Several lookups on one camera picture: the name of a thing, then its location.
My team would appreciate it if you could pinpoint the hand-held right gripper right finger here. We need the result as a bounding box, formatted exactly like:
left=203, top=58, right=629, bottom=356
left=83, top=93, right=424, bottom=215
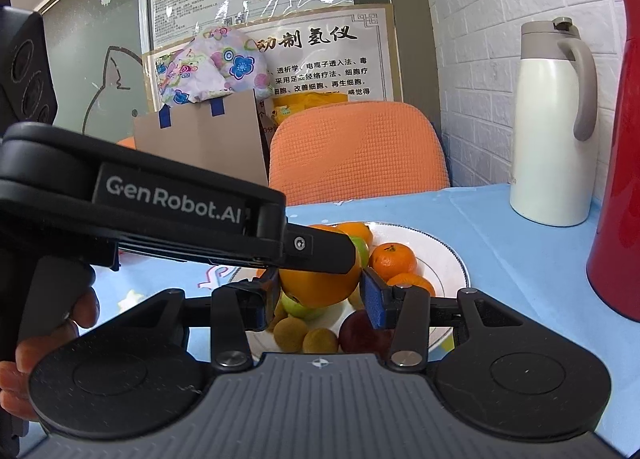
left=361, top=266, right=527, bottom=373

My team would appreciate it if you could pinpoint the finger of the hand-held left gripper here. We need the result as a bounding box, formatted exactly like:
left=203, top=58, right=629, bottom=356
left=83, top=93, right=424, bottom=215
left=281, top=223, right=357, bottom=275

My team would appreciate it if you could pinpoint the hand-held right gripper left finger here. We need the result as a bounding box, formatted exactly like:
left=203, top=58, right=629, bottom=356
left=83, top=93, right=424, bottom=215
left=125, top=268, right=282, bottom=373

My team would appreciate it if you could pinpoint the red plum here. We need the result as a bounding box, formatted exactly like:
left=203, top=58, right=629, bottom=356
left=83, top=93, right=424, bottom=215
left=339, top=309, right=396, bottom=355

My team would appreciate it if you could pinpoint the orange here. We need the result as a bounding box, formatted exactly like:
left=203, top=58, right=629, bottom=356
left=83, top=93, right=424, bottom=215
left=277, top=224, right=363, bottom=309
left=337, top=222, right=375, bottom=249

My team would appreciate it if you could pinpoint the green apple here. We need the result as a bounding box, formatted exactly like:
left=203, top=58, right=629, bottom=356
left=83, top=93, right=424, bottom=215
left=350, top=235, right=371, bottom=270
left=281, top=291, right=326, bottom=321

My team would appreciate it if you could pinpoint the small tangerine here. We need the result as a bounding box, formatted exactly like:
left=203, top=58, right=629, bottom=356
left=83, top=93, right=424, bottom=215
left=385, top=272, right=437, bottom=297
left=369, top=242, right=417, bottom=280

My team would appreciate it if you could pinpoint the white plate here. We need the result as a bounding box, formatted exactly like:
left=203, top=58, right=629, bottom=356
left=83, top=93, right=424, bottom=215
left=245, top=222, right=472, bottom=365

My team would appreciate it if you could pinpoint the person's left hand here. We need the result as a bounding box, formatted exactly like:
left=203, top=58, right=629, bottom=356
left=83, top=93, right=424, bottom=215
left=0, top=285, right=101, bottom=423

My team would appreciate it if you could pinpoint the brown cardboard box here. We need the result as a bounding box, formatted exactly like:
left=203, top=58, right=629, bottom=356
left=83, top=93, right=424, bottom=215
left=132, top=89, right=271, bottom=185

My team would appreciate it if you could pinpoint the orange chair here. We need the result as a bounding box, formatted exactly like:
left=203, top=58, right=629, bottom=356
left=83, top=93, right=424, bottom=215
left=267, top=100, right=451, bottom=207

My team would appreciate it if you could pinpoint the cat outline glass decal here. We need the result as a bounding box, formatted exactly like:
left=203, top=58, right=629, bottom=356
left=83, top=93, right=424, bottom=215
left=82, top=45, right=146, bottom=137

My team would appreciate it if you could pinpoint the floral cloth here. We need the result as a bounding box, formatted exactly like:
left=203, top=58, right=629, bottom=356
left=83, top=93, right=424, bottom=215
left=157, top=26, right=273, bottom=107

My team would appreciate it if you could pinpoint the yellow plastic bag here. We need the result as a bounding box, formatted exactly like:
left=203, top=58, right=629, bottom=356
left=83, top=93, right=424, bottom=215
left=260, top=92, right=351, bottom=135

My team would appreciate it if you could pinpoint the blue printed tablecloth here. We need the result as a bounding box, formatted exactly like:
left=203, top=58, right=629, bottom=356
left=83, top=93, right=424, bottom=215
left=90, top=184, right=640, bottom=459

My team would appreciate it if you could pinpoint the framed text poster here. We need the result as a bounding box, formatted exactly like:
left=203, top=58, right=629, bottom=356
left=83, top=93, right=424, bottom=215
left=142, top=4, right=403, bottom=105

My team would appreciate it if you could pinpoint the white thermos jug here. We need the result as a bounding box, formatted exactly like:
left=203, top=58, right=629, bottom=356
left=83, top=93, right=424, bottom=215
left=510, top=16, right=598, bottom=227

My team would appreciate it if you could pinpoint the red thermos jug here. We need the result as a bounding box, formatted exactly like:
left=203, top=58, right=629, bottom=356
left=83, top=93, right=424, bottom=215
left=586, top=0, right=640, bottom=325

